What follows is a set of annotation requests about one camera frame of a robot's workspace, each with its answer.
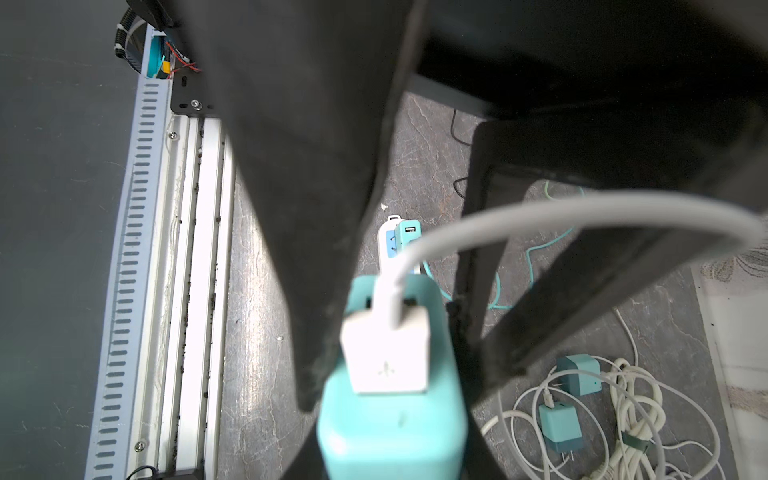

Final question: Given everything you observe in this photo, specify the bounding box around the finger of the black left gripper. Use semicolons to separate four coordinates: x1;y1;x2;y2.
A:
175;1;429;412
451;119;767;405

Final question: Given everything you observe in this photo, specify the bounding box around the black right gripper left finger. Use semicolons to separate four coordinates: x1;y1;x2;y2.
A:
296;421;327;480

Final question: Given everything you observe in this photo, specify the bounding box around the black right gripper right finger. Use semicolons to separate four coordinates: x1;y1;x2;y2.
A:
464;413;507;480

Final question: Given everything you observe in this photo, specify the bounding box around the teal charger plug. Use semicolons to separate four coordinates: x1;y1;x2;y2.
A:
538;402;584;453
317;273;468;479
556;354;602;397
395;220;422;250

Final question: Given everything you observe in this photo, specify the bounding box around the teal USB cable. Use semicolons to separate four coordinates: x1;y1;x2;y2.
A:
422;182;586;311

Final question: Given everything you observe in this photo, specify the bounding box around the white blue power strip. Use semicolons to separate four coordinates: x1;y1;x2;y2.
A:
376;215;402;273

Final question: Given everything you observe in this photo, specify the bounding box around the thin white USB cable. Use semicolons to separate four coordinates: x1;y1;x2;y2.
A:
339;190;766;395

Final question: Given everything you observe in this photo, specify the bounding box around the lilac coiled cable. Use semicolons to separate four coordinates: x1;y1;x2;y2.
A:
479;308;727;480

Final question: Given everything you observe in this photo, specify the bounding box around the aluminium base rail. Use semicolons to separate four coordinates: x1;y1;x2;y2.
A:
125;23;238;480

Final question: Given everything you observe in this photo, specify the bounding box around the white slotted cable duct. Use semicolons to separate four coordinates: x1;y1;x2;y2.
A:
84;76;169;479

